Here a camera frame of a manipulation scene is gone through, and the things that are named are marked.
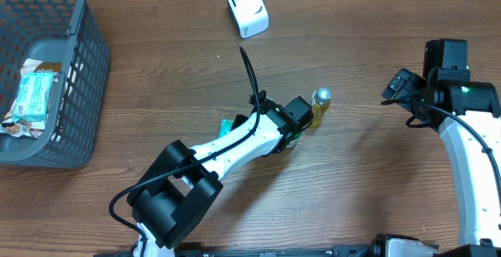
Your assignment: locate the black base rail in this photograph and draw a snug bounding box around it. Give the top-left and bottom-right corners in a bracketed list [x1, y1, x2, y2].
[93, 243, 377, 257]

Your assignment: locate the teal white tissue pack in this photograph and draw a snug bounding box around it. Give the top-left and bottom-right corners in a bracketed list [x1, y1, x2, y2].
[218, 119, 233, 138]

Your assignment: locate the white barcode scanner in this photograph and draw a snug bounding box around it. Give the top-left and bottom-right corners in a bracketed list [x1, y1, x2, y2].
[227, 0, 269, 39]

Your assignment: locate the mint green tissue pack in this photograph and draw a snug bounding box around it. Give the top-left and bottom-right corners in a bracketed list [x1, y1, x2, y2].
[13, 73, 54, 122]

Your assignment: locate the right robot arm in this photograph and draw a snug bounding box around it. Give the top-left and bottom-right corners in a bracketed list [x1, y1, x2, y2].
[366, 38, 500, 257]

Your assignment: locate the dark grey plastic basket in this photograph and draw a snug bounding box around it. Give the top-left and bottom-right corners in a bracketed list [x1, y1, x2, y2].
[1, 0, 110, 168]

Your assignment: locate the yellow drink bottle grey cap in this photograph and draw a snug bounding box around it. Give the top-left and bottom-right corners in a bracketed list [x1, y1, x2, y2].
[306, 88, 331, 129]

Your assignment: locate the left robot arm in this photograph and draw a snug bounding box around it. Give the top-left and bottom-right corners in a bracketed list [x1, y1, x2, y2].
[127, 91, 313, 256]

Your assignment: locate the green white can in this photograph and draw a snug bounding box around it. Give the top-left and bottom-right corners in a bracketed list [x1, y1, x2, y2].
[286, 132, 301, 148]

